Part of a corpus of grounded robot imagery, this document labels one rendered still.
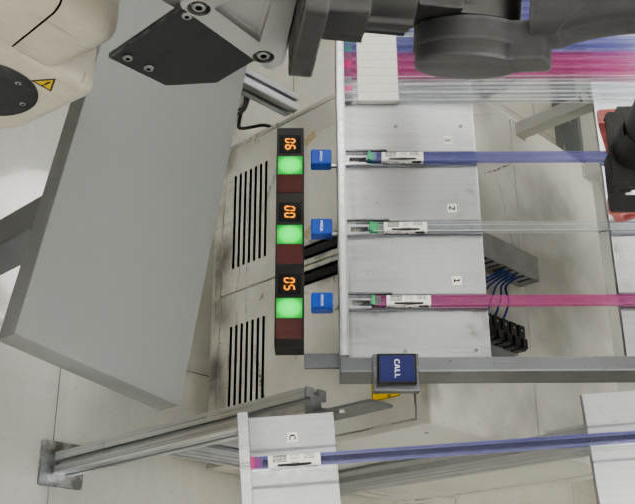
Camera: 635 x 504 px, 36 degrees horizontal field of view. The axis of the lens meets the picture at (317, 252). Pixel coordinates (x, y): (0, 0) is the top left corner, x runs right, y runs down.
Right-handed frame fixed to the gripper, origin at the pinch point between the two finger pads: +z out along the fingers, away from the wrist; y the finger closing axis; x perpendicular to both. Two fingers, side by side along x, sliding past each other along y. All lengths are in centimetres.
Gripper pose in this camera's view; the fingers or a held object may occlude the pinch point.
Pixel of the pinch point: (617, 183)
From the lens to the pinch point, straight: 131.5
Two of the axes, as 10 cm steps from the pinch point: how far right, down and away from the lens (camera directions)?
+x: -10.0, 0.1, 0.3
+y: 0.1, -9.2, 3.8
